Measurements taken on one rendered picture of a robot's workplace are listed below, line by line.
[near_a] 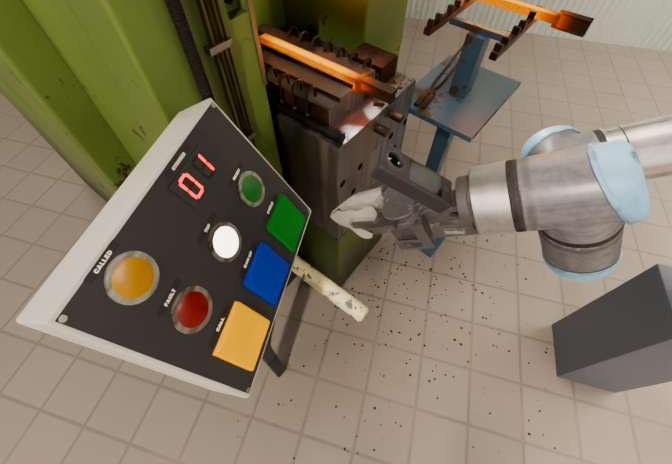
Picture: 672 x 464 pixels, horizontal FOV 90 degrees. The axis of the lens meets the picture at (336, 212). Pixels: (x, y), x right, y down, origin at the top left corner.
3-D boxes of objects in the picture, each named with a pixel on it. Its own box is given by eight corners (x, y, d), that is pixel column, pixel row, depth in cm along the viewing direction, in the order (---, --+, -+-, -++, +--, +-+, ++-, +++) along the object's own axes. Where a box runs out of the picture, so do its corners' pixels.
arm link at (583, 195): (650, 241, 36) (665, 185, 29) (520, 250, 43) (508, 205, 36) (627, 175, 41) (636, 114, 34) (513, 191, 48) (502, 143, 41)
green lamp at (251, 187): (271, 193, 55) (266, 175, 52) (250, 211, 53) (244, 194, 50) (257, 184, 56) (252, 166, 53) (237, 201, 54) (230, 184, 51)
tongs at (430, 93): (472, 33, 146) (473, 30, 145) (481, 36, 145) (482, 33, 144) (413, 105, 117) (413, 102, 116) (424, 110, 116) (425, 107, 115)
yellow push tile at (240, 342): (271, 320, 52) (239, 300, 47) (253, 372, 48) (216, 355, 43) (263, 320, 53) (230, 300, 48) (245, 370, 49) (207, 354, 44)
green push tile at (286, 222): (306, 217, 64) (283, 192, 59) (294, 251, 59) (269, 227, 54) (299, 218, 65) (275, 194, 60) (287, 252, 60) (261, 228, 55)
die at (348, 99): (372, 94, 96) (375, 67, 89) (329, 131, 87) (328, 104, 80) (268, 47, 111) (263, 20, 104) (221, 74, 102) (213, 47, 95)
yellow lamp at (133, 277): (168, 278, 39) (151, 261, 35) (132, 309, 36) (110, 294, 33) (152, 263, 40) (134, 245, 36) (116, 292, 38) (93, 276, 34)
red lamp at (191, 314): (220, 308, 44) (210, 296, 40) (191, 337, 42) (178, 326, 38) (205, 294, 45) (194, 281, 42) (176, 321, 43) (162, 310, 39)
